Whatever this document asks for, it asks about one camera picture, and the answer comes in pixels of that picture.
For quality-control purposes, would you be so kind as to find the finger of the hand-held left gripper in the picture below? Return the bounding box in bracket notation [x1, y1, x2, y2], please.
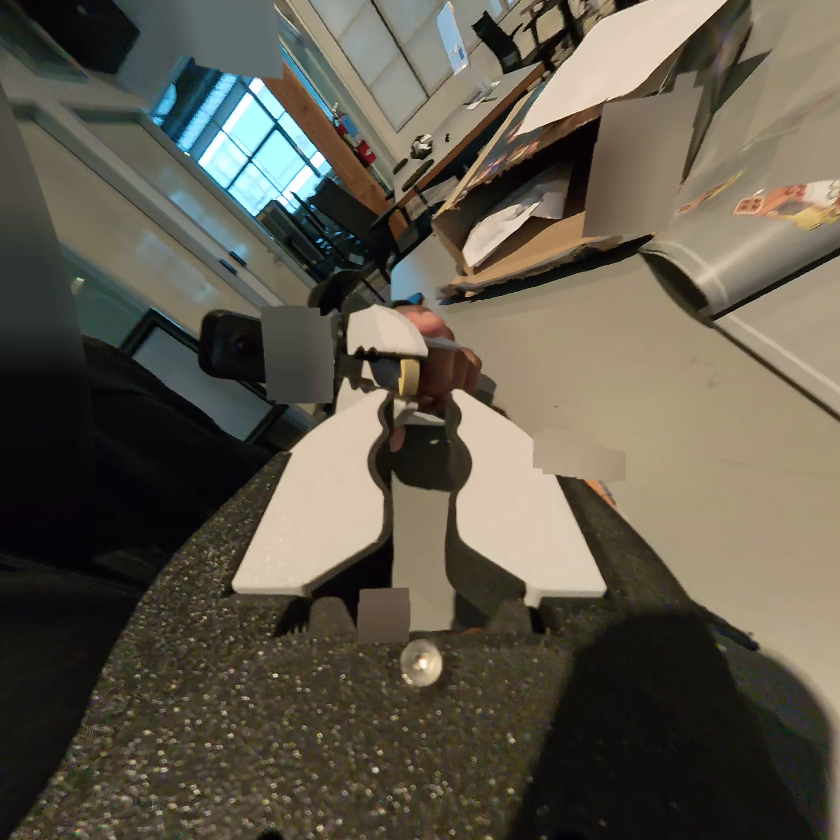
[344, 304, 429, 363]
[392, 399, 448, 429]

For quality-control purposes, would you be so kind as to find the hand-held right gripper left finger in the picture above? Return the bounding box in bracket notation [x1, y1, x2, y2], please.
[233, 386, 395, 599]

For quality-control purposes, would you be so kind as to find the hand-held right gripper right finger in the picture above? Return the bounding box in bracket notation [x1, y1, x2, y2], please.
[448, 388, 609, 609]

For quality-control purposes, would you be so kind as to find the person's left hand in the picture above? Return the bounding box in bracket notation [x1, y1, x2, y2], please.
[390, 307, 484, 454]

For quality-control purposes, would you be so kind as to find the black office chair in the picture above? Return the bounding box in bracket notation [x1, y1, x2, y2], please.
[471, 12, 529, 74]
[292, 176, 411, 280]

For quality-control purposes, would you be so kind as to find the open cardboard box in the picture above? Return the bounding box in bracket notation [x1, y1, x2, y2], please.
[432, 98, 657, 299]

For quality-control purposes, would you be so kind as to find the crumpled white paper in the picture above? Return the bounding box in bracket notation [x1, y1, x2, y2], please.
[461, 176, 571, 269]

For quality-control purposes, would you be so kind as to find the long wooden table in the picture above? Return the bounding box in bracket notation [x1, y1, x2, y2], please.
[392, 60, 549, 207]

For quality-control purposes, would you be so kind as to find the white standing sign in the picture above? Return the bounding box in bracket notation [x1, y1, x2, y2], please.
[436, 0, 472, 78]

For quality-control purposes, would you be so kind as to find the black monitor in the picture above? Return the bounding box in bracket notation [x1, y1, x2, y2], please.
[36, 0, 142, 74]

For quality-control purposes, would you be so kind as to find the white paper sheet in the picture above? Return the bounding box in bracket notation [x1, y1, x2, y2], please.
[517, 0, 731, 135]

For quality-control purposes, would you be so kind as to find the grey plastic bin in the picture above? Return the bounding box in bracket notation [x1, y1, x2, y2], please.
[640, 39, 840, 324]

